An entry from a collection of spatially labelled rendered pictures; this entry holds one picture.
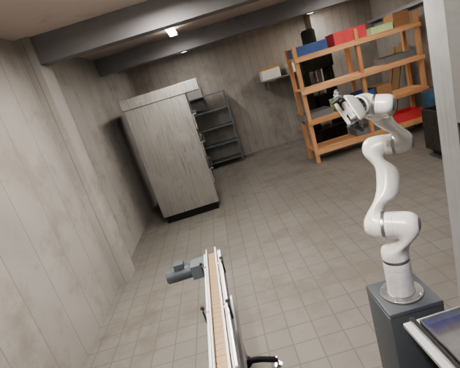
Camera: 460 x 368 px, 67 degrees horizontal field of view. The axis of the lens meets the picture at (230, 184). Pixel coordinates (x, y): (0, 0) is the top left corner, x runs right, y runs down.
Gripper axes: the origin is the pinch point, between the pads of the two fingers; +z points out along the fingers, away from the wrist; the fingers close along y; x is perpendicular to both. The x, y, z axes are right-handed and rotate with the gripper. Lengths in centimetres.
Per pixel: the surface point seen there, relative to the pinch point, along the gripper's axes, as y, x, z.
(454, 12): 1.3, 36.6, 28.4
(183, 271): -23, -160, -40
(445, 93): -11.6, 27.1, 22.6
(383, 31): 128, -41, -636
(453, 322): -92, -20, -29
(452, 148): -23.2, 21.8, 21.2
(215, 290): -39, -123, -23
